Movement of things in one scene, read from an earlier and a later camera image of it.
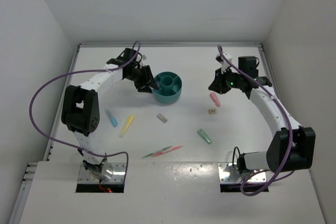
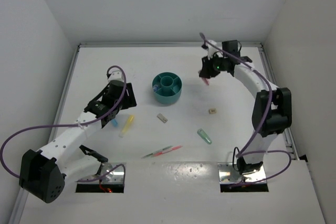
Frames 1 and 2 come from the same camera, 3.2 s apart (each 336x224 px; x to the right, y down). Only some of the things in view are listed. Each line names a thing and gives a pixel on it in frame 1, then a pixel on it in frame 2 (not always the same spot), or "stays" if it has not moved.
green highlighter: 206,138 stays
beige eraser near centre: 162,118 stays
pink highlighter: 215,98 → 206,80
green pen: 167,148 stays
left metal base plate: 118,176 stays
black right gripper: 218,85 → 207,71
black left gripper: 147,76 → 129,100
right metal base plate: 228,174 stays
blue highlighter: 113,120 stays
